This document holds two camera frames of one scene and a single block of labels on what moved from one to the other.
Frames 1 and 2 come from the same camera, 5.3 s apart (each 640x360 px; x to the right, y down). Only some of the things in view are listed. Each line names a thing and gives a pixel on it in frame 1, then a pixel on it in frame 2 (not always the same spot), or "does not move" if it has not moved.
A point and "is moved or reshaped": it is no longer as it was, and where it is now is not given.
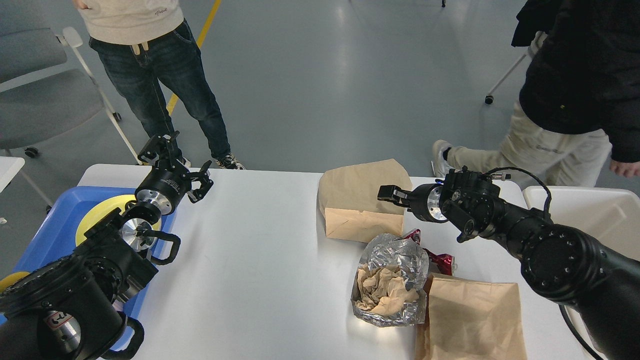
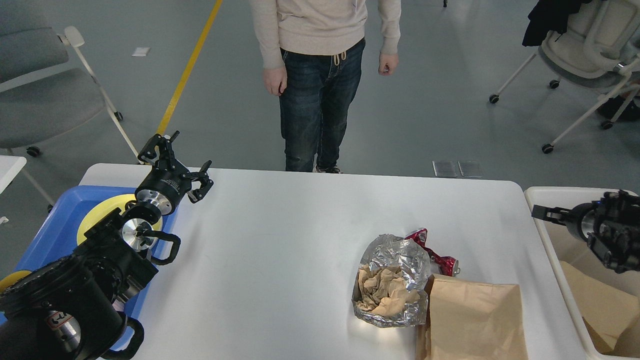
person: [140, 43] -> [312, 53]
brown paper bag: [348, 198] is moved or reshaped
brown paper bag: [468, 319] does not move
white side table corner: [9, 166] does not move
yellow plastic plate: [103, 209] does not move
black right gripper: [424, 200] -> [579, 220]
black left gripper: [165, 186] does not move
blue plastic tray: [55, 234] does not move
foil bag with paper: [388, 290] does not move
